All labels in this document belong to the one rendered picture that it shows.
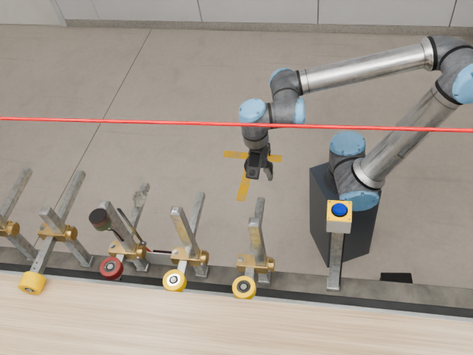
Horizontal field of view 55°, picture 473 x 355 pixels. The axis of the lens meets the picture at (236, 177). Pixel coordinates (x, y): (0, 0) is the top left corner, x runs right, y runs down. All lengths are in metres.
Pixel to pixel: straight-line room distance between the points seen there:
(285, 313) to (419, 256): 1.32
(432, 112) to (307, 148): 1.56
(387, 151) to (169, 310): 0.96
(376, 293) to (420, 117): 0.65
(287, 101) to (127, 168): 1.91
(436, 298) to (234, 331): 0.75
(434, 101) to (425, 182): 1.40
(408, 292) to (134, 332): 0.99
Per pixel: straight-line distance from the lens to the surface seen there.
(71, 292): 1.78
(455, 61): 1.62
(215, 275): 1.85
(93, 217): 1.55
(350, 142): 1.98
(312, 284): 1.81
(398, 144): 1.73
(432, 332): 1.58
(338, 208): 1.34
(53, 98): 4.08
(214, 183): 2.99
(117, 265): 1.74
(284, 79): 1.61
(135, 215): 1.89
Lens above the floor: 2.35
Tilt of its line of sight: 52 degrees down
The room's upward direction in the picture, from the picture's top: 12 degrees counter-clockwise
